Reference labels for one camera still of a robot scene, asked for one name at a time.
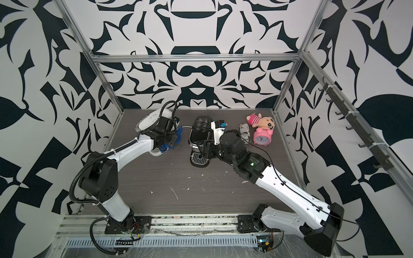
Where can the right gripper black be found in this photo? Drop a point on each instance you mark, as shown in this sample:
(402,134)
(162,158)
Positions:
(211,146)

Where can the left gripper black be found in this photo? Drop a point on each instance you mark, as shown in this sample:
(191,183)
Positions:
(173,140)

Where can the blue cloth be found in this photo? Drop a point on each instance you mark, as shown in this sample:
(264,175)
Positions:
(172,141)

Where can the black coffee machine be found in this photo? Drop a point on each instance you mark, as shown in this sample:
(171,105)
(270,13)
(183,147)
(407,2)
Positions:
(199,134)

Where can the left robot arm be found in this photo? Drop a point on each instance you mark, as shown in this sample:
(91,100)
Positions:
(97,181)

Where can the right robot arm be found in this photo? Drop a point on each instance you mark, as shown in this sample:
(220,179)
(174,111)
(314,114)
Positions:
(316,222)

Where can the white coffee machine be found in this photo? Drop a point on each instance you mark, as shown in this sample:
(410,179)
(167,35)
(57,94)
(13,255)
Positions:
(146,125)

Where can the small grey toy robot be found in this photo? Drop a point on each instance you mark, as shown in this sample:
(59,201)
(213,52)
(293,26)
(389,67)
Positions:
(244,130)

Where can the pink alarm clock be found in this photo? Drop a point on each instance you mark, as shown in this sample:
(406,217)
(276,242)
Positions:
(262,137)

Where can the pink plush doll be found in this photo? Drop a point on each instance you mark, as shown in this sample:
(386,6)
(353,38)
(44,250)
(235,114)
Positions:
(258,121)

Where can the small circuit board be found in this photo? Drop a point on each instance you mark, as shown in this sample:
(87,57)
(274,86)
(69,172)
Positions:
(265,243)

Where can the black hook rack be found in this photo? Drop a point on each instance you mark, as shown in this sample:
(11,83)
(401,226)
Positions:
(357,123)

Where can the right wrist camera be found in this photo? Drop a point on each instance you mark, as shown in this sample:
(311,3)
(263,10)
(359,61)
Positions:
(218,127)

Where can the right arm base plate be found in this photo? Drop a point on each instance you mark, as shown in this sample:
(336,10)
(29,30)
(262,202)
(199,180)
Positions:
(250,224)

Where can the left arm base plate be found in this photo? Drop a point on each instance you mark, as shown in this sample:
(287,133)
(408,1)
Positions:
(135,225)

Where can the aluminium cage frame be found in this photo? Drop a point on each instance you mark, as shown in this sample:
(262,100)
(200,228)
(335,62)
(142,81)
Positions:
(400,173)

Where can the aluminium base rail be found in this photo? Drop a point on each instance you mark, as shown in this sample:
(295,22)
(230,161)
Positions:
(169,225)

